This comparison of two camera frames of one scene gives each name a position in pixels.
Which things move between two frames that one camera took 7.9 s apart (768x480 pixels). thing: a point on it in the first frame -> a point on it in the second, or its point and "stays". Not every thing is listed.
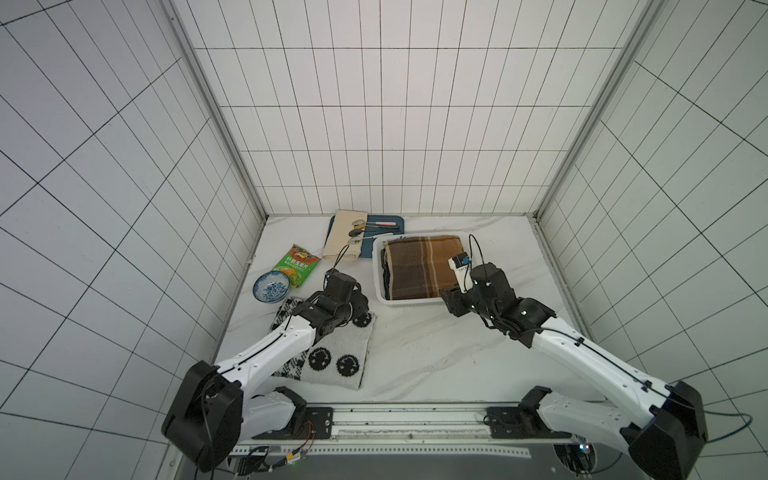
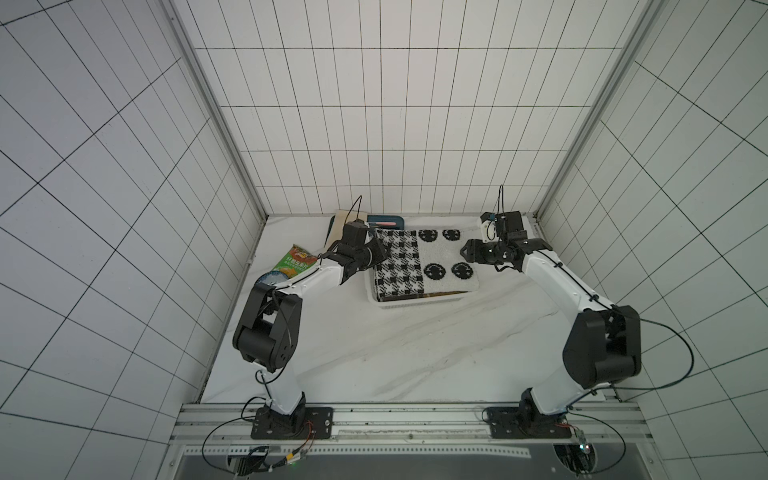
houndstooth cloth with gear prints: (337, 357) -> (425, 261)
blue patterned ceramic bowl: (271, 287) stays
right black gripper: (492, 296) -> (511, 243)
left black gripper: (360, 305) -> (377, 246)
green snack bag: (299, 265) stays
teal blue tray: (375, 225) stays
